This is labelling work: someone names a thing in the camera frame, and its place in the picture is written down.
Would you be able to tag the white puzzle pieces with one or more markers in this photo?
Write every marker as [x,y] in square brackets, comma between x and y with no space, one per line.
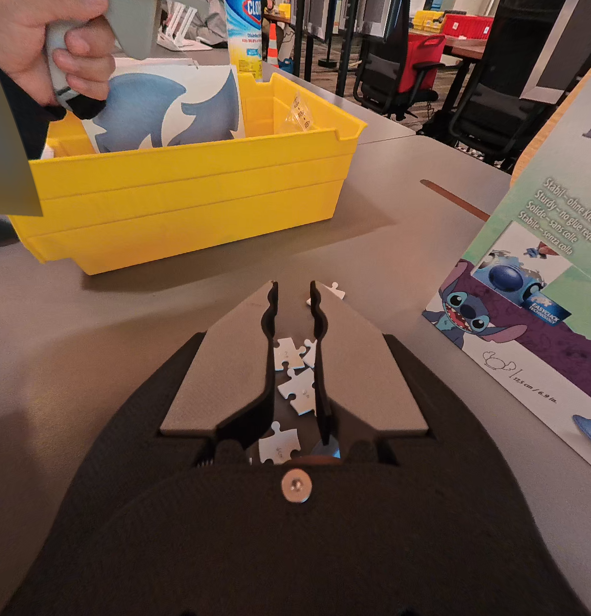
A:
[300,390]

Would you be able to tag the person's left hand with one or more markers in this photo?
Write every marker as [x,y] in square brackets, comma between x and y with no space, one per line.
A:
[21,33]

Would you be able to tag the clear plastic bag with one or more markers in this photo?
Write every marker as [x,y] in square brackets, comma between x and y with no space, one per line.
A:
[298,115]

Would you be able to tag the wooden desk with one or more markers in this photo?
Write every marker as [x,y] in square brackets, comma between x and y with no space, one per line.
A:
[466,48]

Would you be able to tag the office chair with red bag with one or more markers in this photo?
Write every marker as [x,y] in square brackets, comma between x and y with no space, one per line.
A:
[406,72]

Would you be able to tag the cartoon printed puzzle box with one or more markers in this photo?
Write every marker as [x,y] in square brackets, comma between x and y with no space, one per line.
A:
[541,288]

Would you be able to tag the blue round puzzle stand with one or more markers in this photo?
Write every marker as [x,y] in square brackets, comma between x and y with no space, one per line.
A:
[327,451]

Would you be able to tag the card with blue ear shapes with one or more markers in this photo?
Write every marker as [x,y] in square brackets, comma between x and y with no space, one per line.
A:
[170,110]

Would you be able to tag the row of yellow bins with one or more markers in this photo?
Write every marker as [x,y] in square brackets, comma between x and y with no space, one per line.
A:
[428,20]

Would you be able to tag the black office chair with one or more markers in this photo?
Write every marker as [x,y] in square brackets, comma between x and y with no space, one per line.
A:
[497,96]

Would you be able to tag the red storage bin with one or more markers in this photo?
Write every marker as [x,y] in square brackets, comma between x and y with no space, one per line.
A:
[468,26]

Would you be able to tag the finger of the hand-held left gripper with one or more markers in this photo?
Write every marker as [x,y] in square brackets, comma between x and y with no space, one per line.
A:
[11,159]

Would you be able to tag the white cardboard box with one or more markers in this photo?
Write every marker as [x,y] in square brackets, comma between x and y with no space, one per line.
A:
[156,61]

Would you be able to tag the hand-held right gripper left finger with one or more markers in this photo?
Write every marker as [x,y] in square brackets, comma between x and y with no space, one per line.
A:
[218,375]

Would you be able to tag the grey room divider panels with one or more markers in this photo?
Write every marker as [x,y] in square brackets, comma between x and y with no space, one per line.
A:
[343,29]

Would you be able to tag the disinfecting wipes canister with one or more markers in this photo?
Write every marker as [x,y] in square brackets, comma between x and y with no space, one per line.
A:
[245,38]

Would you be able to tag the yellow plastic bin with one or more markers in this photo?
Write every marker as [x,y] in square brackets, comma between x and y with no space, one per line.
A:
[180,207]

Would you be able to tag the orange traffic cone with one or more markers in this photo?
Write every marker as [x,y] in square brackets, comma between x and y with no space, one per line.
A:
[273,48]

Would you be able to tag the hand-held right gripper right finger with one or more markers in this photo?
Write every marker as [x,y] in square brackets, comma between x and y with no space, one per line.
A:
[367,380]

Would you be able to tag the person's left forearm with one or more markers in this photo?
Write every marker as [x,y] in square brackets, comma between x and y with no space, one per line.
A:
[31,120]

